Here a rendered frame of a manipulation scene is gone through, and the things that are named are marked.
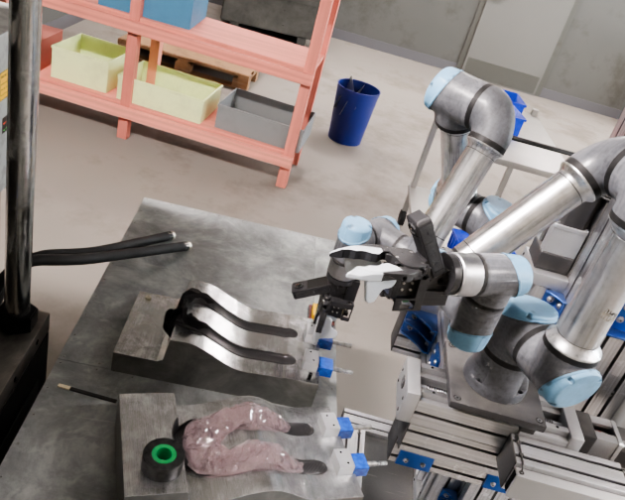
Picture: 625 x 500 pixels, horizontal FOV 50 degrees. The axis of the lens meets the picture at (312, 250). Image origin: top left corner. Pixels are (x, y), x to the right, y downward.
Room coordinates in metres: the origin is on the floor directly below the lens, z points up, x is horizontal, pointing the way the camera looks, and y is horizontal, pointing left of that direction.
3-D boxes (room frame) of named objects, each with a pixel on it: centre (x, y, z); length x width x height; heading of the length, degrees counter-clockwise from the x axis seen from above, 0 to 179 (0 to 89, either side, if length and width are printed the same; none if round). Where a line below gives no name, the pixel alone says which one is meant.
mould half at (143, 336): (1.36, 0.16, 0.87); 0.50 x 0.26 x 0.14; 97
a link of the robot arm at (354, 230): (1.44, -0.09, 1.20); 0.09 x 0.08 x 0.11; 145
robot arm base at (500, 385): (1.27, -0.49, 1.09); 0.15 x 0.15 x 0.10
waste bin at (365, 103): (5.37, 0.02, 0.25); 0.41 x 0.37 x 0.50; 39
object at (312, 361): (1.33, -0.12, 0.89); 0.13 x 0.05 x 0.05; 97
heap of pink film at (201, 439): (1.02, 0.03, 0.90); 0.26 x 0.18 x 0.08; 114
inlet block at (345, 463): (1.08, -0.24, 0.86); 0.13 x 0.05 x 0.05; 114
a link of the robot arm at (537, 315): (1.27, -0.50, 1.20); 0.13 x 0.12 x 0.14; 27
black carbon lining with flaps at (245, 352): (1.35, 0.14, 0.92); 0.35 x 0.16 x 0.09; 97
